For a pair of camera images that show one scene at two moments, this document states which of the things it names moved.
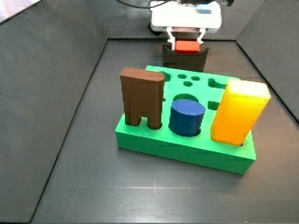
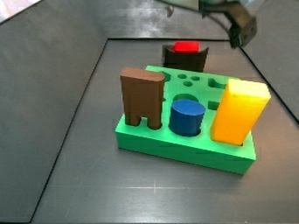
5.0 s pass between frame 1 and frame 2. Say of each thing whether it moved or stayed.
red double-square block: stayed
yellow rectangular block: stayed
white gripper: moved
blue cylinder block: stayed
